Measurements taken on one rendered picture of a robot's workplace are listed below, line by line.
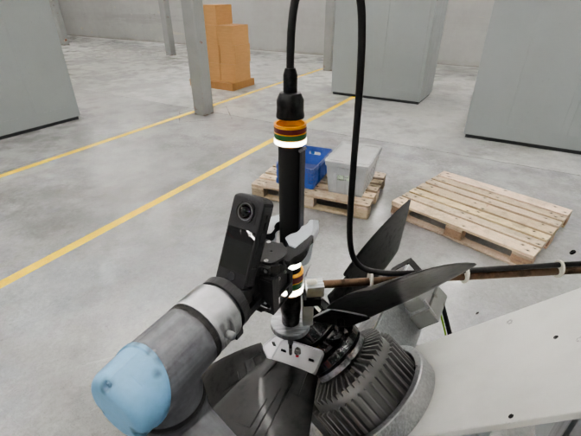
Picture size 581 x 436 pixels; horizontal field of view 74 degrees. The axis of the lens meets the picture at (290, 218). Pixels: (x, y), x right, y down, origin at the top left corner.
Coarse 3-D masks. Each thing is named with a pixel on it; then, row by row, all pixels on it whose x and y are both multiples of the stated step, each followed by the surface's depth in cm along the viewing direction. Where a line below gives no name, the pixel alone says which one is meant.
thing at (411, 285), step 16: (416, 272) 51; (432, 272) 56; (448, 272) 59; (368, 288) 51; (384, 288) 59; (400, 288) 62; (416, 288) 63; (432, 288) 65; (336, 304) 66; (352, 304) 67; (368, 304) 68; (384, 304) 68
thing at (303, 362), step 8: (280, 344) 74; (288, 344) 74; (296, 344) 74; (304, 344) 74; (280, 352) 73; (288, 352) 73; (304, 352) 73; (312, 352) 73; (320, 352) 73; (280, 360) 71; (288, 360) 71; (296, 360) 71; (304, 360) 71; (320, 360) 71; (304, 368) 70; (312, 368) 70
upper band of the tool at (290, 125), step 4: (276, 120) 51; (280, 120) 52; (284, 120) 52; (296, 120) 52; (300, 120) 52; (276, 124) 50; (280, 124) 52; (284, 124) 52; (288, 124) 52; (292, 124) 52; (296, 124) 52; (300, 124) 52; (304, 124) 50; (280, 128) 49; (284, 128) 48; (288, 128) 48; (292, 128) 48; (296, 128) 48; (300, 128) 49; (288, 136) 49; (292, 136) 49; (280, 140) 50; (300, 140) 50; (284, 148) 50; (288, 148) 50; (292, 148) 50
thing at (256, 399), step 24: (264, 360) 71; (240, 384) 67; (264, 384) 66; (288, 384) 65; (312, 384) 66; (216, 408) 64; (240, 408) 62; (264, 408) 61; (288, 408) 61; (312, 408) 62; (240, 432) 58; (264, 432) 58; (288, 432) 57
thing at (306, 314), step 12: (312, 276) 65; (312, 288) 63; (312, 300) 63; (276, 312) 70; (300, 312) 70; (312, 312) 65; (276, 324) 67; (300, 324) 67; (312, 324) 67; (288, 336) 65; (300, 336) 66
